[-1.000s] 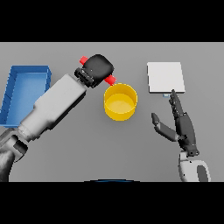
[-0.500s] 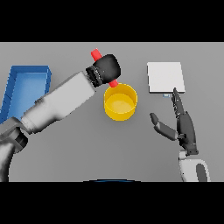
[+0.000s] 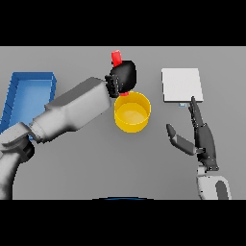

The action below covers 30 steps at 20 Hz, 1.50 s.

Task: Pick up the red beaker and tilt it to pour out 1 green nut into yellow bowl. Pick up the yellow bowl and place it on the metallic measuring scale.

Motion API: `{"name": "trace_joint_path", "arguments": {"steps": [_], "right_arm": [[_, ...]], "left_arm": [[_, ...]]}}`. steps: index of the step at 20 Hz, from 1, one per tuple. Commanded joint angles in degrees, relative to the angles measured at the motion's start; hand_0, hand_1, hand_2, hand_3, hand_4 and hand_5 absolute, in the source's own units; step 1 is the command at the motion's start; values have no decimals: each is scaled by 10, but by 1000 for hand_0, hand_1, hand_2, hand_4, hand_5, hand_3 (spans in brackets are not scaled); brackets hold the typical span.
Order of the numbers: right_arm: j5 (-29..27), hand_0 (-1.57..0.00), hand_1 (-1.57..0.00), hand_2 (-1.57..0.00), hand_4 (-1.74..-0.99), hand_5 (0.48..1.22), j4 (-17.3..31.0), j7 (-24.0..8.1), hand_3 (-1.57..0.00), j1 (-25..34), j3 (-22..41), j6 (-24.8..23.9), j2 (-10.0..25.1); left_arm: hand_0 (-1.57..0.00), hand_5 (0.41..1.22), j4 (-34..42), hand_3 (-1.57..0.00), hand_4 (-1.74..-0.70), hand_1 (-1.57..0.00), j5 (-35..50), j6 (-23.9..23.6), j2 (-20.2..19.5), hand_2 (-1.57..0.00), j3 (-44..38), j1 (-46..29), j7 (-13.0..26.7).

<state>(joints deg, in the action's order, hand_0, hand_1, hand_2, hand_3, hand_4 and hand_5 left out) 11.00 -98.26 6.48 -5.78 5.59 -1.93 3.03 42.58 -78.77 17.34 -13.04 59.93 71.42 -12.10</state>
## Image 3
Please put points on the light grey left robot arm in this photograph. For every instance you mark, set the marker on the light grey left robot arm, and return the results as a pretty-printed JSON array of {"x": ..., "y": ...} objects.
[{"x": 73, "y": 110}]

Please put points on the blue tray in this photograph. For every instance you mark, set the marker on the blue tray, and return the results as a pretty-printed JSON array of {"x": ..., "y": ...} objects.
[{"x": 27, "y": 96}]

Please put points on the red beaker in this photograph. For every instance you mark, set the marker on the red beaker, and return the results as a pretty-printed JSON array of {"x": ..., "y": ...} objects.
[{"x": 117, "y": 58}]

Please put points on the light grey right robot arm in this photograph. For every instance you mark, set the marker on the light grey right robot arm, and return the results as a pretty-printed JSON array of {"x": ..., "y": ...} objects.
[{"x": 209, "y": 187}]

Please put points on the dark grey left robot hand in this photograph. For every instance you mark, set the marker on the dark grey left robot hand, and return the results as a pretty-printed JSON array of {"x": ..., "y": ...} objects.
[{"x": 125, "y": 76}]

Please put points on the yellow bowl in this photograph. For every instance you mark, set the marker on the yellow bowl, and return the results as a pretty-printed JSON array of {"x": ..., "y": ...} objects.
[{"x": 132, "y": 113}]

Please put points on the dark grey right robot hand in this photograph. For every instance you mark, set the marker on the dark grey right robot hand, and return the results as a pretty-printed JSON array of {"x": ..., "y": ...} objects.
[{"x": 203, "y": 137}]

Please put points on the pale square measuring scale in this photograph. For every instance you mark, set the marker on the pale square measuring scale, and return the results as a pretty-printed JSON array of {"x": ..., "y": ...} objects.
[{"x": 182, "y": 85}]

